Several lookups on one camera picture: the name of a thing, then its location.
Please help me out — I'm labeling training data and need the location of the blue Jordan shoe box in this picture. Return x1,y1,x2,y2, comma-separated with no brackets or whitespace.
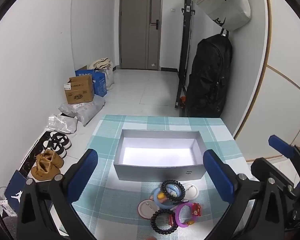
4,170,26,213

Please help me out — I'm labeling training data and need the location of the red cartoon charm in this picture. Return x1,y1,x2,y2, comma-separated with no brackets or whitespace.
190,203,201,217

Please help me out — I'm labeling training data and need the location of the beige tote bag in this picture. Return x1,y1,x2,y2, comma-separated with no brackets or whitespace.
89,57,114,90

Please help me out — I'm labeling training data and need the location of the orange small object on floor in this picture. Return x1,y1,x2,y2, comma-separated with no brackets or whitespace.
179,96,186,109

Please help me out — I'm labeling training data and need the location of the white power strip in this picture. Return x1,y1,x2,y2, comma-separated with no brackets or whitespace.
0,196,17,217

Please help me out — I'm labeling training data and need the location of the grey open gift box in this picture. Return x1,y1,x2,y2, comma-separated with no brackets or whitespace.
114,129,206,182

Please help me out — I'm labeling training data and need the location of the teal plaid tablecloth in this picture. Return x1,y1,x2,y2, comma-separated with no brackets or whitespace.
71,114,256,240

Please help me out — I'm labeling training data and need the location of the white round pin badge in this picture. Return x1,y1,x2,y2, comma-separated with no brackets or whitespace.
138,199,159,220

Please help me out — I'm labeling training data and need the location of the black spiral hair tie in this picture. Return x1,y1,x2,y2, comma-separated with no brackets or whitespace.
161,179,186,202
150,208,179,235

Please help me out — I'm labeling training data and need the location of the purple plastic bracelet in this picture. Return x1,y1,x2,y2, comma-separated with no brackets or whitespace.
174,203,199,228

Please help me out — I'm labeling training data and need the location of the blue cardboard box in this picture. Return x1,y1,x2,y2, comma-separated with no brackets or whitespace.
75,66,107,97

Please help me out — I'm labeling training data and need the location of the silver plastic parcel bag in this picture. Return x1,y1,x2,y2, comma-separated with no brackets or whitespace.
45,115,78,134

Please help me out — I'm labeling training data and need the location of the grey door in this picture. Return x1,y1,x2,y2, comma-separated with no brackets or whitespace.
119,0,162,70

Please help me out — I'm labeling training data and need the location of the white Nike bag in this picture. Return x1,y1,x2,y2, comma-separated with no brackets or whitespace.
193,0,251,31

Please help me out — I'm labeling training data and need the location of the black folded metal frame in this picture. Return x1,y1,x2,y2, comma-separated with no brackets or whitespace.
174,0,195,108

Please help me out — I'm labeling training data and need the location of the tan suede boot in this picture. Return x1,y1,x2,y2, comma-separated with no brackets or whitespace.
31,159,61,181
36,149,64,168

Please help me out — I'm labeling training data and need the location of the grey plastic parcel bag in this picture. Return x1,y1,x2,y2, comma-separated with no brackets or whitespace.
58,95,106,127

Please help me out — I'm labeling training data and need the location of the brown cardboard box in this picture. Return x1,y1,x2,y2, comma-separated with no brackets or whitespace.
64,75,94,104

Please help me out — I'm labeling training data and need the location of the blue cartoon bracelet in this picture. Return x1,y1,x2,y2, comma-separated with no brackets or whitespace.
152,187,180,211

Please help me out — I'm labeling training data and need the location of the black backpack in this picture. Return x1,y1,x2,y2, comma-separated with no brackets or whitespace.
185,29,232,118

